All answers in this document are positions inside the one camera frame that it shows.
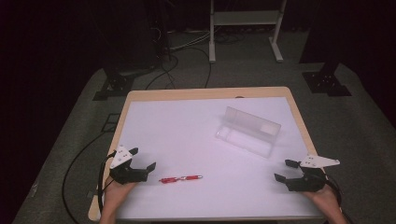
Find white metal stand frame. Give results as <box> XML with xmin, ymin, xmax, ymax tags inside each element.
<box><xmin>208</xmin><ymin>0</ymin><xmax>288</xmax><ymax>64</ymax></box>

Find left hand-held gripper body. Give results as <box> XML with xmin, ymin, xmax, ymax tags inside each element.
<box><xmin>108</xmin><ymin>145</ymin><xmax>149</xmax><ymax>186</ymax></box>

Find red pen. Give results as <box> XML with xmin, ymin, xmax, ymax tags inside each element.
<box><xmin>158</xmin><ymin>175</ymin><xmax>204</xmax><ymax>185</ymax></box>

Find black tape square outline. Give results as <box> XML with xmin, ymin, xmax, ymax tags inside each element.
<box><xmin>101</xmin><ymin>112</ymin><xmax>121</xmax><ymax>133</ymax></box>

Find person's right hand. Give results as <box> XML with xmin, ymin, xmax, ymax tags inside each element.
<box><xmin>303</xmin><ymin>184</ymin><xmax>342</xmax><ymax>217</ymax></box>

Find white floor cables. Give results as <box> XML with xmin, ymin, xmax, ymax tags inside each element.
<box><xmin>168</xmin><ymin>28</ymin><xmax>213</xmax><ymax>52</ymax></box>

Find black looped floor cable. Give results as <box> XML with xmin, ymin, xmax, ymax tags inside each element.
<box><xmin>144</xmin><ymin>46</ymin><xmax>213</xmax><ymax>91</ymax></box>

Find clear plastic pencil case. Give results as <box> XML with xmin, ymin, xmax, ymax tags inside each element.
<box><xmin>215</xmin><ymin>105</ymin><xmax>282</xmax><ymax>160</ymax></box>

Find black stand base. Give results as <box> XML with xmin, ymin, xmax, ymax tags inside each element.
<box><xmin>301</xmin><ymin>60</ymin><xmax>353</xmax><ymax>97</ymax></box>
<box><xmin>92</xmin><ymin>63</ymin><xmax>138</xmax><ymax>102</ymax></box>

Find white table mat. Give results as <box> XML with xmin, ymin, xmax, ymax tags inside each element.
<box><xmin>112</xmin><ymin>96</ymin><xmax>325</xmax><ymax>221</ymax></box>

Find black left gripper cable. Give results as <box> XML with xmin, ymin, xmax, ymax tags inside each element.
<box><xmin>97</xmin><ymin>149</ymin><xmax>118</xmax><ymax>217</ymax></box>

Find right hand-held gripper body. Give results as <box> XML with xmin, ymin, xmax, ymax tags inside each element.
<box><xmin>284</xmin><ymin>154</ymin><xmax>341</xmax><ymax>193</ymax></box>

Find long black floor cable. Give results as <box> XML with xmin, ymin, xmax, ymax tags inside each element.
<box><xmin>61</xmin><ymin>132</ymin><xmax>114</xmax><ymax>224</ymax></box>

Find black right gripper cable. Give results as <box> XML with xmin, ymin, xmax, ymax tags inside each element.
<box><xmin>323</xmin><ymin>177</ymin><xmax>355</xmax><ymax>224</ymax></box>

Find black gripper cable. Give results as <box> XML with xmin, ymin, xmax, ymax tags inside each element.
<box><xmin>97</xmin><ymin>149</ymin><xmax>118</xmax><ymax>217</ymax></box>
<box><xmin>323</xmin><ymin>177</ymin><xmax>355</xmax><ymax>224</ymax></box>

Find person's left hand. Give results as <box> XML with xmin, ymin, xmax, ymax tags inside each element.
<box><xmin>102</xmin><ymin>178</ymin><xmax>138</xmax><ymax>214</ymax></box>

